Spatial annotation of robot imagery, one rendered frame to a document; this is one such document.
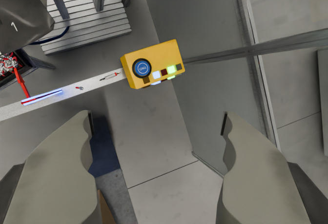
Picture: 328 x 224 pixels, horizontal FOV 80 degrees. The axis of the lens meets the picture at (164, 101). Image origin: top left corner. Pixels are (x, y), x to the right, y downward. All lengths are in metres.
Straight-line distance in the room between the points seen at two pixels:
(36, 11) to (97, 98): 1.24
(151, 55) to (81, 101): 1.12
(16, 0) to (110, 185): 0.53
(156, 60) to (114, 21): 1.06
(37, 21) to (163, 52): 0.31
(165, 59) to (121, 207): 0.49
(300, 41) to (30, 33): 0.68
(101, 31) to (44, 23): 1.17
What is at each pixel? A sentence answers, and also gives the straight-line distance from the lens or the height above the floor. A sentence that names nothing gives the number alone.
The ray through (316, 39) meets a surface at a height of 1.22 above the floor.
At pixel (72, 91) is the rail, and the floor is 0.86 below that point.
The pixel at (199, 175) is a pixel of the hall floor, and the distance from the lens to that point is 2.09.
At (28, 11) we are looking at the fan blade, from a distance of 0.43.
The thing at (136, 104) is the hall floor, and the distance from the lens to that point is 1.66.
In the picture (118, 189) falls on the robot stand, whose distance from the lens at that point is 0.71.
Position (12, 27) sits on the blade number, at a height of 1.20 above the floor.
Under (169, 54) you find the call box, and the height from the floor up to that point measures 1.07.
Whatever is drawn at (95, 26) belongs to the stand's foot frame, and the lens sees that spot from 1.59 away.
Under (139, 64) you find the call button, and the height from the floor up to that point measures 1.08.
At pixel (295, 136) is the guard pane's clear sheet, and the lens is 0.90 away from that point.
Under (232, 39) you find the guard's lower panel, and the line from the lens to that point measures 0.92.
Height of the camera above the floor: 1.61
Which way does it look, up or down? 69 degrees down
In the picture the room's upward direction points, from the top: 107 degrees clockwise
